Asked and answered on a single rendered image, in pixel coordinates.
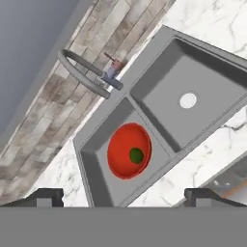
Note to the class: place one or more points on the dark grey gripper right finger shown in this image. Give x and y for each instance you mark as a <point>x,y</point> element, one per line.
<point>199,196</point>

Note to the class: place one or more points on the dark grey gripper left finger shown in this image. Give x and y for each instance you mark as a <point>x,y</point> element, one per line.
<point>48,196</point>

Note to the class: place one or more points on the green lime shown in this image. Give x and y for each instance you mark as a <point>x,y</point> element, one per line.
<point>136,155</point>

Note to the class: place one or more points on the red bowl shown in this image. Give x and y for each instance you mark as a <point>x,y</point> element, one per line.
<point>123,151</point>

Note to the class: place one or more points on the grey double sink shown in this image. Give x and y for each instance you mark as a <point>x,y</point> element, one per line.
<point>167,106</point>

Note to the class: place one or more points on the grey curved sink faucet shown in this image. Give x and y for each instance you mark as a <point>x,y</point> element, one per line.
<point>84,72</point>

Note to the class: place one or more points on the small pink soap dispenser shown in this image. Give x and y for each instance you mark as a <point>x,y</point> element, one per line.
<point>113,66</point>

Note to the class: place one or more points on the grey wall cabinet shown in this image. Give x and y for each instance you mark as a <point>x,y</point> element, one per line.
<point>29,51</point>

